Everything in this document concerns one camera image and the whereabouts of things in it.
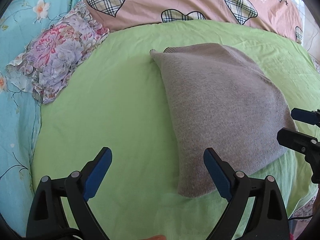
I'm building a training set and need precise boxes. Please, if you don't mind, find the beige knit sweater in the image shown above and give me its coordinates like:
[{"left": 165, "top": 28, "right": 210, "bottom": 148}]
[{"left": 150, "top": 43, "right": 297, "bottom": 198}]

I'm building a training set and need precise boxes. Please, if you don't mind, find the person's right hand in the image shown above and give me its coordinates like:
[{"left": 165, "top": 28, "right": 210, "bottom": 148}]
[{"left": 143, "top": 235, "right": 167, "bottom": 240}]

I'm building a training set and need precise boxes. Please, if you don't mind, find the purple floral pillow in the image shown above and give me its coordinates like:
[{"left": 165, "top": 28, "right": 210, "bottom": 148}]
[{"left": 6, "top": 1, "right": 110, "bottom": 105}]

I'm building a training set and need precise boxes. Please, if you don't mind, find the pink quilt with plaid hearts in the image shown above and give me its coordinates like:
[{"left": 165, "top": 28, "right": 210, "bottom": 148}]
[{"left": 83, "top": 0, "right": 303, "bottom": 43}]

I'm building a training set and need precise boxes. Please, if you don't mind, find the turquoise floral quilt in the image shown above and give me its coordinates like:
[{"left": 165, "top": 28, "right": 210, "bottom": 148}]
[{"left": 1, "top": 0, "right": 80, "bottom": 236}]

